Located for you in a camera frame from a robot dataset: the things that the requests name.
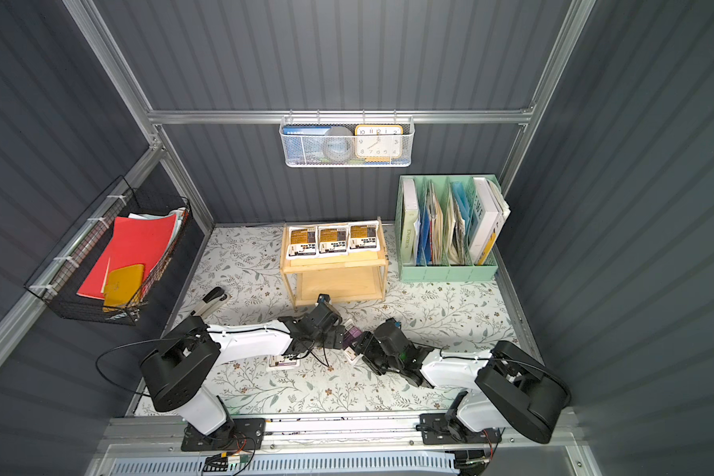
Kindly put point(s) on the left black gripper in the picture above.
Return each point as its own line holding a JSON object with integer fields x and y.
{"x": 336, "y": 332}

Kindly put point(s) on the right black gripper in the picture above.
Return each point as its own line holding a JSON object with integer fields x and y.
{"x": 371, "y": 345}

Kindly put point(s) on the purple coffee bag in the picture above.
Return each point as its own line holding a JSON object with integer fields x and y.
{"x": 282, "y": 363}
{"x": 350, "y": 338}

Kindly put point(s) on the yellow coffee bag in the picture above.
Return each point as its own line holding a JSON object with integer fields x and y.
{"x": 302, "y": 242}
{"x": 332, "y": 239}
{"x": 363, "y": 236}

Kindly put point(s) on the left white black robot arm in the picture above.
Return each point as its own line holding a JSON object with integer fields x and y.
{"x": 176, "y": 369}

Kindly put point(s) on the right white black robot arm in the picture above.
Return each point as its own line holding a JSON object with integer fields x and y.
{"x": 503, "y": 387}

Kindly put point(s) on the wooden two-tier shelf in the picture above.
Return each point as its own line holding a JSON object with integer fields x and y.
{"x": 360, "y": 276}

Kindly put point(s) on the grey stapler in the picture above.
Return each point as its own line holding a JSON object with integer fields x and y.
{"x": 210, "y": 303}

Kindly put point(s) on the mint green file organizer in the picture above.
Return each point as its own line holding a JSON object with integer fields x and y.
{"x": 445, "y": 214}

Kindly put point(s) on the white book left slot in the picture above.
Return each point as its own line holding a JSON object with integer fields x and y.
{"x": 410, "y": 222}

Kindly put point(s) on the white large book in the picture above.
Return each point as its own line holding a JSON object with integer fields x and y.
{"x": 489, "y": 212}

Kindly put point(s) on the grey tape roll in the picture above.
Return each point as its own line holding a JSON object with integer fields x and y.
{"x": 338, "y": 145}

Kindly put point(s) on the blue box in basket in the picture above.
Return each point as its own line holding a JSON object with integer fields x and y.
{"x": 302, "y": 144}

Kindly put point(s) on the yellow analog clock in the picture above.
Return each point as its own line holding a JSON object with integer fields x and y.
{"x": 379, "y": 143}

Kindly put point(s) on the red folder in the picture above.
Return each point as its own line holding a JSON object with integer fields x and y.
{"x": 136, "y": 239}

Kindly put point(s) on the yellow notebook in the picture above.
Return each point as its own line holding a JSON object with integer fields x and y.
{"x": 123, "y": 287}

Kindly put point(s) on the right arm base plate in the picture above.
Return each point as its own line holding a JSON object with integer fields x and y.
{"x": 438, "y": 429}

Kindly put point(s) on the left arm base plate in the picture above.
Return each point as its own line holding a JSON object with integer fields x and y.
{"x": 244, "y": 434}

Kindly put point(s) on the white wire mesh basket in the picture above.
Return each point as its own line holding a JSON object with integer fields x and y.
{"x": 407, "y": 122}

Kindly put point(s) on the black wire side basket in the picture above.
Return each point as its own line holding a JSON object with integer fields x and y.
{"x": 57, "y": 281}

